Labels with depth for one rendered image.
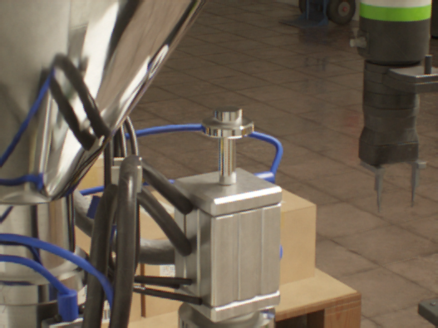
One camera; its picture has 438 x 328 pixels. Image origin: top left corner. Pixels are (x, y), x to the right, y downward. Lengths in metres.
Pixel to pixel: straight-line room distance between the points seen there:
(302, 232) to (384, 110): 2.22
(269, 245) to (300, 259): 3.08
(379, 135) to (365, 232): 3.11
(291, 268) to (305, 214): 0.18
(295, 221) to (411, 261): 0.81
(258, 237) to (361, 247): 3.82
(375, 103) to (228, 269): 0.88
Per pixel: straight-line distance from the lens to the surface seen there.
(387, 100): 1.50
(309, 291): 3.68
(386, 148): 1.52
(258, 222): 0.64
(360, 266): 4.28
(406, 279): 4.20
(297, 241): 3.70
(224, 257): 0.64
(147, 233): 3.45
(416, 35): 1.48
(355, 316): 3.71
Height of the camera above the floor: 1.61
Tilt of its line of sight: 17 degrees down
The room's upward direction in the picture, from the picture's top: straight up
